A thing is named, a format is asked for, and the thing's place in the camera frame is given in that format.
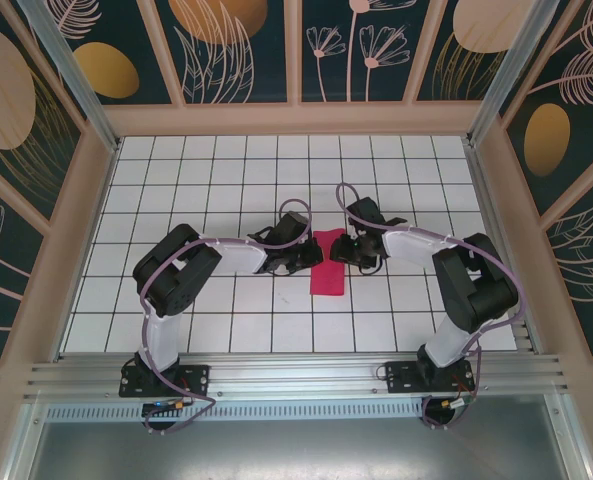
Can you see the pink paper sheet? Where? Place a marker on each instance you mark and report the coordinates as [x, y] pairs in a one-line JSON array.
[[328, 280]]

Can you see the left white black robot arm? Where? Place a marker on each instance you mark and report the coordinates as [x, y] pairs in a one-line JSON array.
[[236, 260]]

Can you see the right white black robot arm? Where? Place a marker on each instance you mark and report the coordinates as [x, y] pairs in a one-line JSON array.
[[411, 247]]

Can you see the grey metal sheet panel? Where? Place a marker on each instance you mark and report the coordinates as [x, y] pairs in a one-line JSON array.
[[296, 450]]

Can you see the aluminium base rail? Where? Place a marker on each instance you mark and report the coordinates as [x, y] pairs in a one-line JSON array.
[[296, 375]]

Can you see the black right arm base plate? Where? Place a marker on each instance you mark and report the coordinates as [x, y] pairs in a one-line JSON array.
[[401, 380]]

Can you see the aluminium side rail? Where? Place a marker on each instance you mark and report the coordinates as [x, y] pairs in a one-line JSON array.
[[506, 260]]

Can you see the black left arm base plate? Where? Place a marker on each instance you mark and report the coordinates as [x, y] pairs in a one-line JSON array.
[[196, 380]]

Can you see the aluminium corner post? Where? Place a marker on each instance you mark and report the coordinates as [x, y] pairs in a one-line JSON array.
[[506, 75], [76, 85]]

